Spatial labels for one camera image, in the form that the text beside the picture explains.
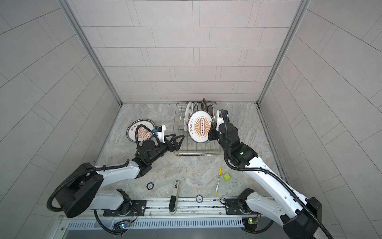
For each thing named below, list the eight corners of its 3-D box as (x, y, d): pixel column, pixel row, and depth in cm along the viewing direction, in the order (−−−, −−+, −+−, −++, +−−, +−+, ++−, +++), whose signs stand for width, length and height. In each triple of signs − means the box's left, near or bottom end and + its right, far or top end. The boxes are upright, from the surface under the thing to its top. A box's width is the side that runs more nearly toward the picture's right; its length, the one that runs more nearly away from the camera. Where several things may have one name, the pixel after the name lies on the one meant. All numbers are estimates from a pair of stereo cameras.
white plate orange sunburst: (125, 141, 96) (123, 139, 94) (132, 122, 106) (131, 119, 104) (151, 141, 96) (150, 139, 94) (155, 122, 107) (154, 119, 104)
